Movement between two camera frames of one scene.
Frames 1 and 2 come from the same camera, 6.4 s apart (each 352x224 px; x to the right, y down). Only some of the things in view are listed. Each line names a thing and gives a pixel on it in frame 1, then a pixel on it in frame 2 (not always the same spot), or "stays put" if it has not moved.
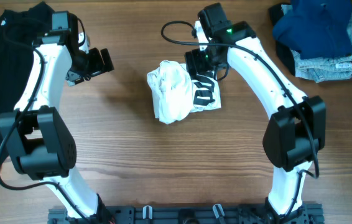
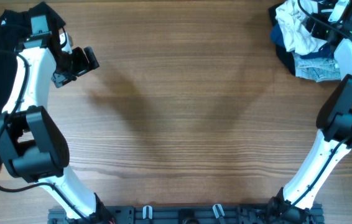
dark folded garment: [285, 54] stays put
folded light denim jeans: [326, 69] stays put
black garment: [2, 80] stays put
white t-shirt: [177, 94] -> [290, 18]
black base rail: [189, 214] stays put
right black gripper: [195, 64] -> [316, 30]
